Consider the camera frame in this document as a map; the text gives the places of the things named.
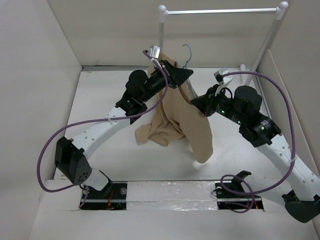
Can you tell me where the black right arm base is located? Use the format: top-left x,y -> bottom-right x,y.
211,177 -> 264,213

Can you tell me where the beige t shirt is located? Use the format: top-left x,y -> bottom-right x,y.
134,51 -> 214,165

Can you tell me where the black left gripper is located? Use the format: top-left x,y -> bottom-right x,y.
140,60 -> 193,104

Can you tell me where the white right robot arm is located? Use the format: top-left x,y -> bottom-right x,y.
191,84 -> 320,223

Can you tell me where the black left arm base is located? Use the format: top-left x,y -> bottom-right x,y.
79,178 -> 128,211

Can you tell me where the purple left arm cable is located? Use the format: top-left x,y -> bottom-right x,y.
36,49 -> 169,208

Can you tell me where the blue wire hanger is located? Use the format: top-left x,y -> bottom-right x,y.
178,43 -> 198,98

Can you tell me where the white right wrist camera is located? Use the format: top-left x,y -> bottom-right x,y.
214,68 -> 233,96

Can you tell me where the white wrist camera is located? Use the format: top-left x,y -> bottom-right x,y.
214,68 -> 233,96
142,45 -> 161,62

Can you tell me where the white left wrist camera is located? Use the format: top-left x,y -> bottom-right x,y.
142,45 -> 161,62

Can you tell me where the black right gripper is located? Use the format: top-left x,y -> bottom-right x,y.
192,82 -> 246,125

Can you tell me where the white clothes rack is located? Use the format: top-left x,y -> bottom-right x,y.
157,0 -> 289,72

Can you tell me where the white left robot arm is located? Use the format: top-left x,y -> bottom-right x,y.
54,60 -> 194,199

